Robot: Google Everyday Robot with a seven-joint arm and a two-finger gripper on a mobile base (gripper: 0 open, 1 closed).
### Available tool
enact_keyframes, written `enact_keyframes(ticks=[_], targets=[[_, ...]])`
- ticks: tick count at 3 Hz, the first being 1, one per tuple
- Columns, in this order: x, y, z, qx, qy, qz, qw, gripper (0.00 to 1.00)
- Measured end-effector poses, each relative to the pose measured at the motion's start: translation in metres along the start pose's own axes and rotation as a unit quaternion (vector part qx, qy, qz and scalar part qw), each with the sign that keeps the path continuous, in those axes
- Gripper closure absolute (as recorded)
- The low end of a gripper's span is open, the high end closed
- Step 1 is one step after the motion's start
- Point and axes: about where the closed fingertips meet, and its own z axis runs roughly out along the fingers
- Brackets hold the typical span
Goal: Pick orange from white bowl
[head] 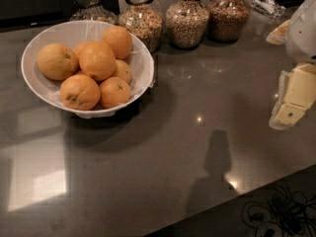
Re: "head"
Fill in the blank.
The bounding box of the black appliance top left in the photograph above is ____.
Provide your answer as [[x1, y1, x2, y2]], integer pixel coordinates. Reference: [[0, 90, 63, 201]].
[[0, 0, 73, 20]]

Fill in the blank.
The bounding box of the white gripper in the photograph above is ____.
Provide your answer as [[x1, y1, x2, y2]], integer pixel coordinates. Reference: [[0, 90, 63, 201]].
[[266, 0, 316, 130]]

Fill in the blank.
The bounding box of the glass grain jar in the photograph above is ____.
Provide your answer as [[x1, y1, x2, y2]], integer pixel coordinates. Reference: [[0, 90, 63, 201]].
[[206, 0, 250, 42], [118, 0, 163, 53], [165, 0, 209, 49]]

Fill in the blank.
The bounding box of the small right middle orange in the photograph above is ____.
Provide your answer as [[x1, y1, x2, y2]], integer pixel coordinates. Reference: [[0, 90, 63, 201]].
[[113, 59, 132, 84]]

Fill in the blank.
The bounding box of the leftmost glass jar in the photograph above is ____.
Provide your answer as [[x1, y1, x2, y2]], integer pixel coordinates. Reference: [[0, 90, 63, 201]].
[[70, 0, 117, 25]]

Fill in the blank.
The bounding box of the white bowl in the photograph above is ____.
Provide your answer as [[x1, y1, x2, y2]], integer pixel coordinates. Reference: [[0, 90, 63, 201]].
[[21, 21, 154, 119]]

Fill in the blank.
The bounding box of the black cable tangle on floor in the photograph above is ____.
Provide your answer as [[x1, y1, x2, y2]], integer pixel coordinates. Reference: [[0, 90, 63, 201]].
[[241, 182, 316, 237]]

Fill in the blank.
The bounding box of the clear plastic bag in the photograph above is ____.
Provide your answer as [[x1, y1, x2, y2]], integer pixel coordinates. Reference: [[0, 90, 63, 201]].
[[246, 0, 285, 19]]

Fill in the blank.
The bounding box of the hidden back middle orange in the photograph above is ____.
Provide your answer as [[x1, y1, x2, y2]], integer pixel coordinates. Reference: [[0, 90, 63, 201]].
[[73, 40, 92, 57]]

